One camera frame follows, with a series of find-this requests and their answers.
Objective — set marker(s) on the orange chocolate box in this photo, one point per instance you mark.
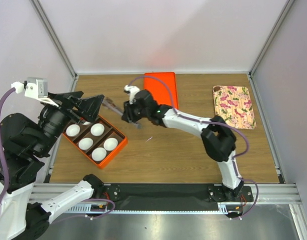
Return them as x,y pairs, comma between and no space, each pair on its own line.
110,131

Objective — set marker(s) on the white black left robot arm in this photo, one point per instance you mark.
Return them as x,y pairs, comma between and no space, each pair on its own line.
23,145

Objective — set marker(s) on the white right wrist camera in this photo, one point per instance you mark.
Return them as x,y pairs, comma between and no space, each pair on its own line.
131,91

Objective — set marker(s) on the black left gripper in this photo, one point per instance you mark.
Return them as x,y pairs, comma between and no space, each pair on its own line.
89,107

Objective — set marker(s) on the aluminium frame post left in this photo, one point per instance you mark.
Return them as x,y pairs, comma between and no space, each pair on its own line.
42,15

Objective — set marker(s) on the floral patterned tray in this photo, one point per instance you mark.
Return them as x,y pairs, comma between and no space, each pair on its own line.
234,105

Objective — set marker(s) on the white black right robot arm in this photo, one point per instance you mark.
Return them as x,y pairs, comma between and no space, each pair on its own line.
218,139

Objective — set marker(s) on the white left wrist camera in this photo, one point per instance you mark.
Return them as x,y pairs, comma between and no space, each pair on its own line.
34,88

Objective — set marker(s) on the aluminium frame post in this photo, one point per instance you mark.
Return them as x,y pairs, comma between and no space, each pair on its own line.
273,32
42,15

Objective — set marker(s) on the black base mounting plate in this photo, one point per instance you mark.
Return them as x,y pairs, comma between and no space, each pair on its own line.
181,196

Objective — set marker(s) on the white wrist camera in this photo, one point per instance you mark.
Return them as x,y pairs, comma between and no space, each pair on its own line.
34,88
131,91

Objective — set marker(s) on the orange flat tray lid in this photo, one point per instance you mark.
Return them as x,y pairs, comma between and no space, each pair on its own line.
159,91

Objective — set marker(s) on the metal tongs with red grip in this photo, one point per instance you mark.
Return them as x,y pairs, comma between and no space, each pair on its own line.
108,103

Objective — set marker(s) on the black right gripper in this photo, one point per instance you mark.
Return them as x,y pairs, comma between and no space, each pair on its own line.
128,116

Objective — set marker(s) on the aluminium frame post right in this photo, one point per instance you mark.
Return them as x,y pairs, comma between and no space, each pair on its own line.
273,32

